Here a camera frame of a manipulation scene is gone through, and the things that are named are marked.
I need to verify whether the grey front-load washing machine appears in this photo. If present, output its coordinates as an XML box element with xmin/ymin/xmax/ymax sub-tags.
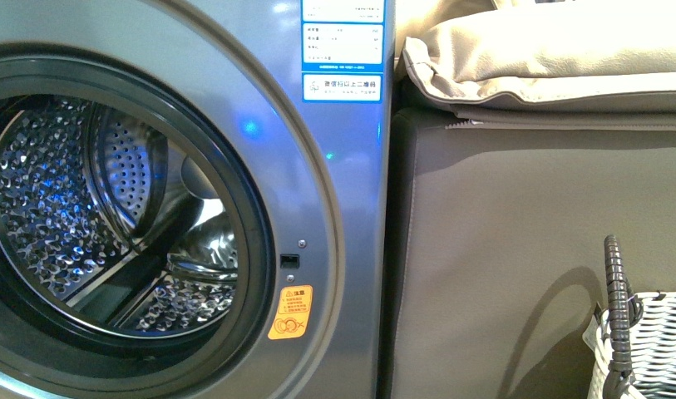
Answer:
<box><xmin>0</xmin><ymin>1</ymin><xmax>394</xmax><ymax>398</ymax></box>

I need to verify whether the orange warning sticker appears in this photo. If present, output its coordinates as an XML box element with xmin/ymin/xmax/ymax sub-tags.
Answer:
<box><xmin>268</xmin><ymin>285</ymin><xmax>313</xmax><ymax>340</ymax></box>

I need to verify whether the blue white energy label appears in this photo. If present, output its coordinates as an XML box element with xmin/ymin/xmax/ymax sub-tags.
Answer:
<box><xmin>300</xmin><ymin>0</ymin><xmax>387</xmax><ymax>103</ymax></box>

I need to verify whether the steel perforated washer drum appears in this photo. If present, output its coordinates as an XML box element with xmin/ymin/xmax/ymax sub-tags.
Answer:
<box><xmin>0</xmin><ymin>95</ymin><xmax>239</xmax><ymax>339</ymax></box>

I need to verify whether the beige sofa cushion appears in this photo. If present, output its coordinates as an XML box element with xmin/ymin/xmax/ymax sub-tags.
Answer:
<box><xmin>399</xmin><ymin>1</ymin><xmax>676</xmax><ymax>131</ymax></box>

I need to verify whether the white woven laundry basket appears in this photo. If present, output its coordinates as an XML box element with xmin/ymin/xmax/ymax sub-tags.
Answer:
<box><xmin>582</xmin><ymin>292</ymin><xmax>676</xmax><ymax>398</ymax></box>

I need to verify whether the dark grey basket handle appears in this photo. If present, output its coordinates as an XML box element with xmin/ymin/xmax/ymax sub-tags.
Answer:
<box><xmin>602</xmin><ymin>234</ymin><xmax>643</xmax><ymax>398</ymax></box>

